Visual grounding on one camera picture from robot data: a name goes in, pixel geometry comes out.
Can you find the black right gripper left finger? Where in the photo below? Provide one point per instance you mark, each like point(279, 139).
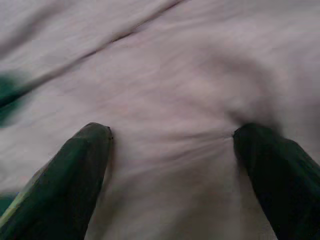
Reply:
point(57, 190)

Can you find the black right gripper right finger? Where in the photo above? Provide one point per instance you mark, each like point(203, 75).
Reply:
point(287, 190)

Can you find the pink cartoon print blanket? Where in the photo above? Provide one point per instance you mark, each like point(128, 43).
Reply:
point(160, 75)

